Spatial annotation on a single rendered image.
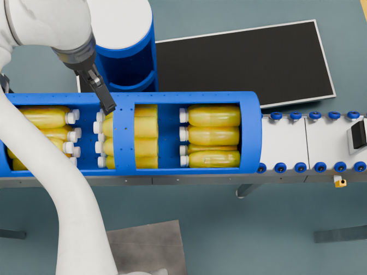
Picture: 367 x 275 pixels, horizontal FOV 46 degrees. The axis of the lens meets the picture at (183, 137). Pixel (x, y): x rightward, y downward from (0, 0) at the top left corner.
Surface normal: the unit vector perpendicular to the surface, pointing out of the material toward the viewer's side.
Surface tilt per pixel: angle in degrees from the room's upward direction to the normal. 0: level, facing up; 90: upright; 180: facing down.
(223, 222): 0
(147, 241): 4
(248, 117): 6
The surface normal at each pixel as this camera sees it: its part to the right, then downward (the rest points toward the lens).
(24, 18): -0.22, 0.47
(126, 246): 0.03, -0.33
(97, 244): 0.62, -0.40
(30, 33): 0.04, 0.86
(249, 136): 0.04, 0.10
